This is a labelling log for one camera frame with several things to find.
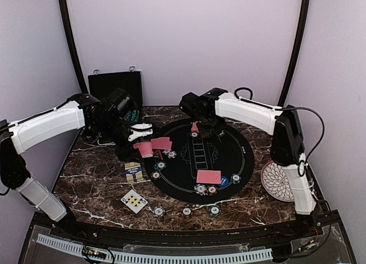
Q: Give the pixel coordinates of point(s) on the floral patterned plate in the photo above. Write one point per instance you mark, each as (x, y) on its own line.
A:
(276, 183)

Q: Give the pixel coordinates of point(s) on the black poker chip case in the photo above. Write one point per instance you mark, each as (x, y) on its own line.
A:
(114, 84)

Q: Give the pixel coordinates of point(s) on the green chip row right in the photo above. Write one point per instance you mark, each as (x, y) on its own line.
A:
(136, 114)

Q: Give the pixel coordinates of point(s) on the blue chip stack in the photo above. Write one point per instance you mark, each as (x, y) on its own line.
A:
(158, 211)

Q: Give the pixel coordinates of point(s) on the face-up spade card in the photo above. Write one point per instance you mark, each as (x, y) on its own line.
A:
(134, 201)

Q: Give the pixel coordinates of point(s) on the red triangular all-in marker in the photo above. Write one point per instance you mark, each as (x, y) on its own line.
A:
(158, 155)

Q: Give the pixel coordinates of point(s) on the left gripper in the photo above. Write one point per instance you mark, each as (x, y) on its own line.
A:
(126, 152)

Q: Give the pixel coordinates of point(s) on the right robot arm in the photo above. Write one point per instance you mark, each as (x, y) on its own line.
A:
(282, 123)

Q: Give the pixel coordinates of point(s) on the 100 chips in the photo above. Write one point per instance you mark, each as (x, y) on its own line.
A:
(194, 134)
(211, 190)
(156, 175)

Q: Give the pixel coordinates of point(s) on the orange 100 chip stack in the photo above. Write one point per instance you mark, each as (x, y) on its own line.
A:
(186, 211)

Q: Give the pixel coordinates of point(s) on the red card deck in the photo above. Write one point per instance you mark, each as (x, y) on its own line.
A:
(133, 172)

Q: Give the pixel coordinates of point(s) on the green-blue 50 chip stack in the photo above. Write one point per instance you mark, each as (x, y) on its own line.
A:
(214, 211)

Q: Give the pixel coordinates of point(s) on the green chip row left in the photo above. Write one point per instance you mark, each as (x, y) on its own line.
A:
(130, 116)

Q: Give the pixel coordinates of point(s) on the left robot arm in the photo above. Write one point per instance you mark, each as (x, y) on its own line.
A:
(79, 111)

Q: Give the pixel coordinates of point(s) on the green chip row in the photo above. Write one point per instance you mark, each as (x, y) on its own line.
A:
(136, 114)
(130, 116)

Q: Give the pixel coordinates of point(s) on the card dealt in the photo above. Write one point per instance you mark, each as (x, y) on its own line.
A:
(209, 177)
(194, 128)
(167, 146)

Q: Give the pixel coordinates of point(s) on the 50 chips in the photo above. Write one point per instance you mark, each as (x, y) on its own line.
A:
(160, 165)
(235, 178)

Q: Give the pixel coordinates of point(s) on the red-backed playing card deck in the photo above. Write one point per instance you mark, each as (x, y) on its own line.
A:
(145, 149)

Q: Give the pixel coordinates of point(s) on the white cable duct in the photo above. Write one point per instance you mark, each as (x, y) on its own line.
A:
(156, 254)

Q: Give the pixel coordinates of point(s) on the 10 chips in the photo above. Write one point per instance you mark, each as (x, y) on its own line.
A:
(200, 189)
(170, 153)

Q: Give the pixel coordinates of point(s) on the round black poker mat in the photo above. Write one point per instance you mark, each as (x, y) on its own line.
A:
(231, 154)

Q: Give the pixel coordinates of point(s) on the blue small blind button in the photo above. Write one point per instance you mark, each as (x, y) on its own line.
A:
(224, 182)

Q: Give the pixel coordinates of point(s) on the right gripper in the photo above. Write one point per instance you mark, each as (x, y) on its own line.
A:
(222, 126)

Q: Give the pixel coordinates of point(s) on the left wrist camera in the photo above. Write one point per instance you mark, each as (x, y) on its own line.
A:
(140, 130)

